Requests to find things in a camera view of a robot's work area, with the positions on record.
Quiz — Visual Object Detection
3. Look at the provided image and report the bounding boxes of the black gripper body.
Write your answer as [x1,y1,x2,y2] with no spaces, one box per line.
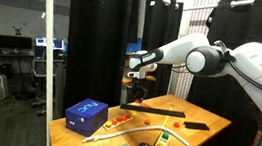
[132,77,148,93]

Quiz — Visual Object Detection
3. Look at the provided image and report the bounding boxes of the orange plastic object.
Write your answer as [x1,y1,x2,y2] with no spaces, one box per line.
[132,98,153,110]

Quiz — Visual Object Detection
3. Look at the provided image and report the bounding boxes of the long black bar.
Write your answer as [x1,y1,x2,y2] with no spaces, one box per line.
[119,102,187,119]

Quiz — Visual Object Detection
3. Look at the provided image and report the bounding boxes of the green cube block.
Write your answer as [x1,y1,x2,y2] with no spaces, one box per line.
[161,131,171,141]

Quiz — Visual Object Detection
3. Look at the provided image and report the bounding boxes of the blue cardboard box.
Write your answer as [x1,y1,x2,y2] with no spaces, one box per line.
[62,95,110,139]

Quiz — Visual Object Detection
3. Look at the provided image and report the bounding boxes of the black curtain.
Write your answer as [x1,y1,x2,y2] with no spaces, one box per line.
[181,0,262,146]
[134,0,185,104]
[54,0,138,118]

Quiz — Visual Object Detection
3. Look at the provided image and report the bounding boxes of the small black flat plate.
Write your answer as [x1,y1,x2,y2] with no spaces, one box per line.
[183,120,211,132]

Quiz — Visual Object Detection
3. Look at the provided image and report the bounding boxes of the white vertical pole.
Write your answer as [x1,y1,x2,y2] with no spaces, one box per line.
[23,0,71,146]

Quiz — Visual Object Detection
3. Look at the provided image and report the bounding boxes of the mesh office chair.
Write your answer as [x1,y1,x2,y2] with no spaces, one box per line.
[26,57,60,110]

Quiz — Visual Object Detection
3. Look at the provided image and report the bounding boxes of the monitor with blue screen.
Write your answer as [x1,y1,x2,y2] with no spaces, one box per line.
[33,35,67,53]

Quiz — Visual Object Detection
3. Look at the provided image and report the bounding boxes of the black computer monitor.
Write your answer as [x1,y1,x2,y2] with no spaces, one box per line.
[0,33,35,54]

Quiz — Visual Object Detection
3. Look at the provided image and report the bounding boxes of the wooden ring peg board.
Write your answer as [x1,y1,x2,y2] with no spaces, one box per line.
[102,110,134,134]

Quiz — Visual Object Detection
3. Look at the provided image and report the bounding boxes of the white braided rope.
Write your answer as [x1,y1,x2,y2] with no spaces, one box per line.
[81,116,194,146]

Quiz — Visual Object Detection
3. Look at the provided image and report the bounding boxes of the yellow ring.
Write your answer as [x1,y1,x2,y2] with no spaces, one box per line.
[104,119,114,129]

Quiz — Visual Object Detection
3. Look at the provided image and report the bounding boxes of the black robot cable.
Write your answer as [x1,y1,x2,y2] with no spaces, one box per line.
[207,39,262,100]

